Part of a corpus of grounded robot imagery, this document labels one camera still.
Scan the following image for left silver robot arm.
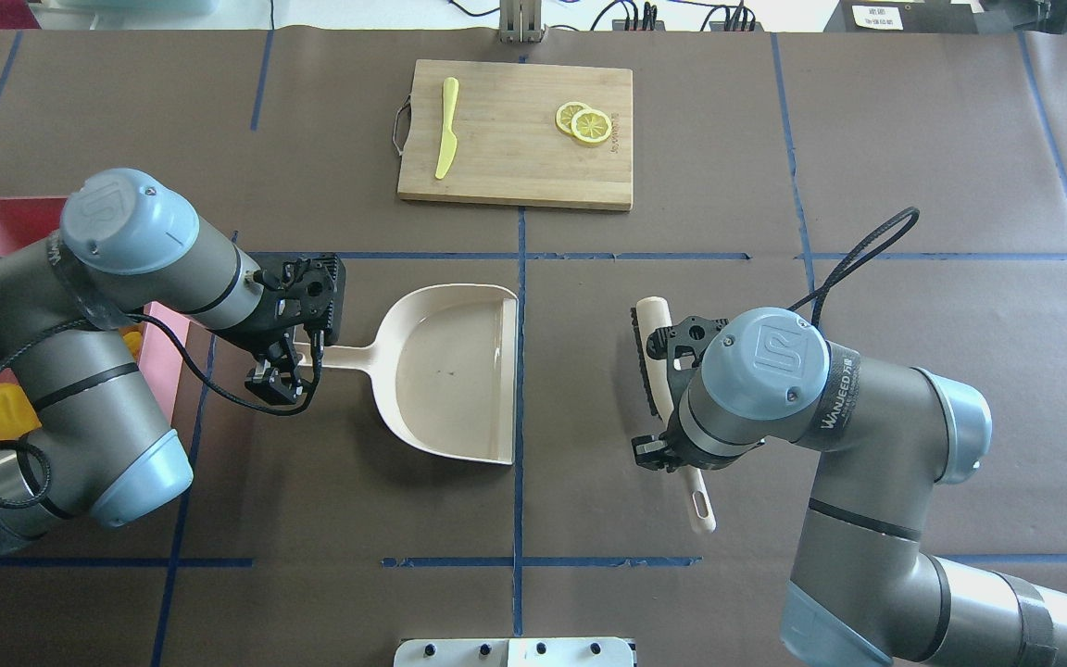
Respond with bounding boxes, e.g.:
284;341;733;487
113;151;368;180
0;168;345;556

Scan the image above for white brush black bristles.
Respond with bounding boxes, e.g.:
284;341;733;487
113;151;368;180
631;296;717;535

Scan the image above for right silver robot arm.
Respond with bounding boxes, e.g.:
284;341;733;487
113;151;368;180
631;298;1067;666

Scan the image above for pink plastic bin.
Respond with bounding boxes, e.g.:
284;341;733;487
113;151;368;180
0;201;207;485

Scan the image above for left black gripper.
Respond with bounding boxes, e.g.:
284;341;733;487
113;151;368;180
214;254;345;404

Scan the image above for black box on desk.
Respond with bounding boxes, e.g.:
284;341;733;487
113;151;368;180
822;1;978;34

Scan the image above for yellow corn cob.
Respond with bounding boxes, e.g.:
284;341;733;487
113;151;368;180
120;325;144;360

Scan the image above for white mounting column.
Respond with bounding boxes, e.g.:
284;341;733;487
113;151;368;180
393;636;638;666

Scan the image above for aluminium frame post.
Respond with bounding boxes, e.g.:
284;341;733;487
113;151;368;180
498;0;546;44

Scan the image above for wooden cutting board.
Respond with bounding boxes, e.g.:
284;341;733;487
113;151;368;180
397;59;634;211

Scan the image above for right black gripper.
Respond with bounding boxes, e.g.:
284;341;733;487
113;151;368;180
632;316;729;472

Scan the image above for yellow plastic knife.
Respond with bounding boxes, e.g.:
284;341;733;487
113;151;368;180
433;77;460;181

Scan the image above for beige plastic dustpan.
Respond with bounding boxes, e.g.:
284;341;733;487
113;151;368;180
322;283;517;466

